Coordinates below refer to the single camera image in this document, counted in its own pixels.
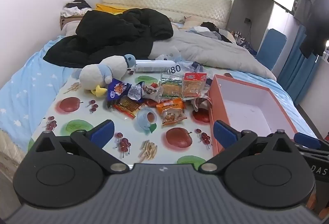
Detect grey duvet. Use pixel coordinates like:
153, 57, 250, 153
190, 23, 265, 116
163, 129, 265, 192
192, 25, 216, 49
148, 22, 277, 82

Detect pile of folded clothes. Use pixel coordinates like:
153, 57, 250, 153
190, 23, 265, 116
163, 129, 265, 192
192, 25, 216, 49
60, 0, 93, 17

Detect white tube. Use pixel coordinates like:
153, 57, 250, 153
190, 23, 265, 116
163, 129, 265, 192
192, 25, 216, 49
135, 59, 178, 73

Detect green label snack packet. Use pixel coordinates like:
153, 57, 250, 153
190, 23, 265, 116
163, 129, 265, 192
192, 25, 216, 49
160, 73, 183, 99

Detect grey dark printed snack packet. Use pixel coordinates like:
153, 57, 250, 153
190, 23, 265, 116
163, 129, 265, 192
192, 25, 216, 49
142, 84, 164, 101

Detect orange snack packet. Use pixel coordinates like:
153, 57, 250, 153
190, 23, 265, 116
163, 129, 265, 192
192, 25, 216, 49
156, 98, 187, 127

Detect clear plastic bag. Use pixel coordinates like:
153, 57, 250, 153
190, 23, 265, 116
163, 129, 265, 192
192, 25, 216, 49
150, 45, 189, 62

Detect grey hanging hoodie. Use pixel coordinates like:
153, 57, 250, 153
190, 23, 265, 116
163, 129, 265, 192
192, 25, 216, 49
293, 0, 319, 26

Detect red bordered strip snack packet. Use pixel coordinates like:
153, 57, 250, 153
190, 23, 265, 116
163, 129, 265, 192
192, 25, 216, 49
112, 97, 141, 119

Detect cream quilted headboard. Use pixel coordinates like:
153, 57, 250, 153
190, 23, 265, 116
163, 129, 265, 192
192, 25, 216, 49
101, 0, 232, 31

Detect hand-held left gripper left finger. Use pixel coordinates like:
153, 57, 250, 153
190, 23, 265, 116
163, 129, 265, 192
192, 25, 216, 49
35, 120, 130, 174

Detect blue curtain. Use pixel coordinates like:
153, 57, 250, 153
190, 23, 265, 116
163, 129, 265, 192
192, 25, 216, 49
278, 22, 324, 105

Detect black hanging coat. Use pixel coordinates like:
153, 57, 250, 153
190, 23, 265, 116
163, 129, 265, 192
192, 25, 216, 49
299, 0, 329, 58

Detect orange cardboard box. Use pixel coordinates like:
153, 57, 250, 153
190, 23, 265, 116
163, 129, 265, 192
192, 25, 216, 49
208, 74, 299, 156

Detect blue chair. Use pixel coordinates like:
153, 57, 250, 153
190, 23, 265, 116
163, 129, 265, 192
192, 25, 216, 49
256, 28, 287, 71

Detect small bottles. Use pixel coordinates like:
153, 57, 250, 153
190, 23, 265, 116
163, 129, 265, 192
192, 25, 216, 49
231, 30, 246, 40

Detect red label clear snack packet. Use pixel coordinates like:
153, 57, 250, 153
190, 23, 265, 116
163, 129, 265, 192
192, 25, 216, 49
182, 73, 207, 99

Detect red white torn snack packet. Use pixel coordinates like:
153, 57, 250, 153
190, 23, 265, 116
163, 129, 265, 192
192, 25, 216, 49
191, 95, 212, 112

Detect blue printed plastic bag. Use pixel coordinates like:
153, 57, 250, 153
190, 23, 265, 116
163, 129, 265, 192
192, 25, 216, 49
184, 61, 206, 72

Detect cardboard nightstand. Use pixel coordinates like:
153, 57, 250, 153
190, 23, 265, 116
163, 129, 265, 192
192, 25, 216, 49
60, 14, 85, 30

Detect floral pillow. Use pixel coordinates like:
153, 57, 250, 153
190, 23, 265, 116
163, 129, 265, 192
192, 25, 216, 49
184, 16, 205, 27

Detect black jacket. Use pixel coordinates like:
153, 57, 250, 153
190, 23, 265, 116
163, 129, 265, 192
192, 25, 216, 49
43, 8, 174, 69

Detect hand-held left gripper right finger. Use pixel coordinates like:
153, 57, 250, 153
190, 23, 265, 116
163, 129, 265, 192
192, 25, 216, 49
200, 120, 297, 173

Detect plush penguin toy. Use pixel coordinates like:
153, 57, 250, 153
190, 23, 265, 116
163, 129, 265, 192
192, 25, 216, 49
79, 54, 137, 97

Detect white numbered plastic bag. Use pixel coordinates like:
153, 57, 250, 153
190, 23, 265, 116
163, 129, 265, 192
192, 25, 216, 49
166, 63, 184, 75

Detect dark blue snack packet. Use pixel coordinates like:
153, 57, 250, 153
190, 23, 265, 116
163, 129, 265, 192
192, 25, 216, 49
107, 79, 132, 109

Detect beige bed skirt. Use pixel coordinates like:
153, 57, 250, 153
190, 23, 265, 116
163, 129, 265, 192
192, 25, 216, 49
0, 129, 34, 181

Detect dark clothes heap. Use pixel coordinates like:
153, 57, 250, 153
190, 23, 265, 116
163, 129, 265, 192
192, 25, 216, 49
185, 22, 239, 44

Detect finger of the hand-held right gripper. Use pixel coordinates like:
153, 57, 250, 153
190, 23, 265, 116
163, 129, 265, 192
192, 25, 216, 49
294, 133, 329, 157

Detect yellow cloth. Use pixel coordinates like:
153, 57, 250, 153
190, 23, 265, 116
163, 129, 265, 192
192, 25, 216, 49
95, 3, 134, 15

